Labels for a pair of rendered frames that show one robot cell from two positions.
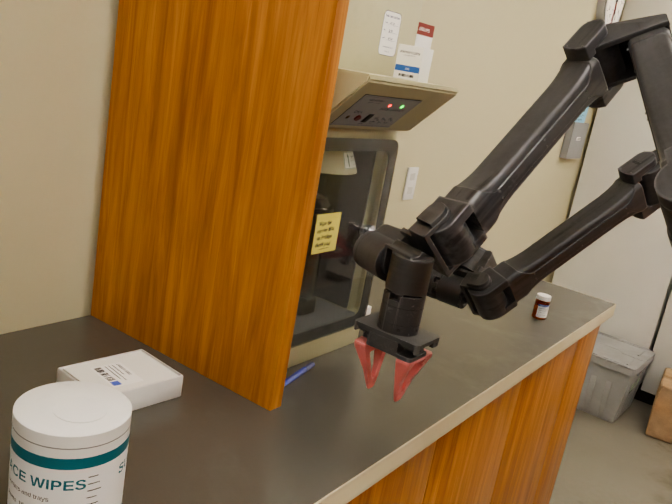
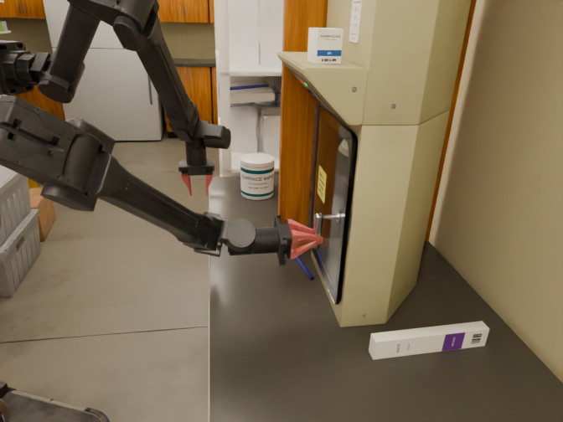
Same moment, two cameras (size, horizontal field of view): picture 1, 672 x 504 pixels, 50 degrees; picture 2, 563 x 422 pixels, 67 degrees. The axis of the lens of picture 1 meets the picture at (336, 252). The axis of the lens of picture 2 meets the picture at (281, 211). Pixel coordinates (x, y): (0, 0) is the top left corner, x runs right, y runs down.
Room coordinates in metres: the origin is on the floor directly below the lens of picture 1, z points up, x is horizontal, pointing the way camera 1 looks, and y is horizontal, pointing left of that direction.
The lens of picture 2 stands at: (1.95, -0.71, 1.60)
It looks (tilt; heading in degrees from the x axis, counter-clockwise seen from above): 25 degrees down; 137
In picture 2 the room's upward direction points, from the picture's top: 2 degrees clockwise
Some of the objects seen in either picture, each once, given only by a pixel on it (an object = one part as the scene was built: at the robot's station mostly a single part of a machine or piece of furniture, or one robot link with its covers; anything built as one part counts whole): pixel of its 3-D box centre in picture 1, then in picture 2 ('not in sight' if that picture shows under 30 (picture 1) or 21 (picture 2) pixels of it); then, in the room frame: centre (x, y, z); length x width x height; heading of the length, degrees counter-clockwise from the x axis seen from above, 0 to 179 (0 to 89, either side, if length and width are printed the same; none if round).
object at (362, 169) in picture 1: (338, 241); (327, 200); (1.34, 0.00, 1.19); 0.30 x 0.01 x 0.40; 147
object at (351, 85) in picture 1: (386, 105); (314, 84); (1.32, -0.04, 1.46); 0.32 x 0.12 x 0.10; 147
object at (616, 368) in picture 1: (581, 367); not in sight; (3.65, -1.42, 0.17); 0.60 x 0.42 x 0.33; 55
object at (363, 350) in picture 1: (384, 360); (201, 179); (0.93, -0.09, 1.14); 0.07 x 0.07 x 0.09; 57
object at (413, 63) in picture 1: (413, 63); (324, 45); (1.37, -0.08, 1.54); 0.05 x 0.05 x 0.06; 64
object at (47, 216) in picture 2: not in sight; (25, 214); (-1.49, -0.19, 0.14); 0.41 x 0.32 x 0.28; 153
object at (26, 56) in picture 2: not in sight; (24, 69); (0.72, -0.45, 1.45); 0.09 x 0.08 x 0.12; 124
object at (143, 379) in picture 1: (120, 382); not in sight; (1.06, 0.31, 0.96); 0.16 x 0.12 x 0.04; 142
